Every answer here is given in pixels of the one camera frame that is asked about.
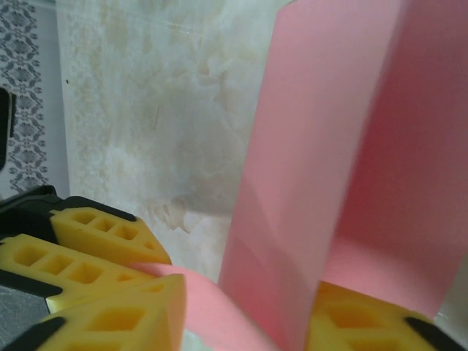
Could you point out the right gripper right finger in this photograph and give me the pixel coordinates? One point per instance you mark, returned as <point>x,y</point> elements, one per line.
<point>384,332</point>

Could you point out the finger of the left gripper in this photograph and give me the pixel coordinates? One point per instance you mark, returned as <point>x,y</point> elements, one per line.
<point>109,281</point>
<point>142,245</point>

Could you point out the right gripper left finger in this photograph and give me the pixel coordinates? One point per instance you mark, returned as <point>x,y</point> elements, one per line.
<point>161,311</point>

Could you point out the pink paper sheet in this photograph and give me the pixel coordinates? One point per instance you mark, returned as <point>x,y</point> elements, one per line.
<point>311,146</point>

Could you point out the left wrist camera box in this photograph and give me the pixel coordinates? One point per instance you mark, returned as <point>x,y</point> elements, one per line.
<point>5,128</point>

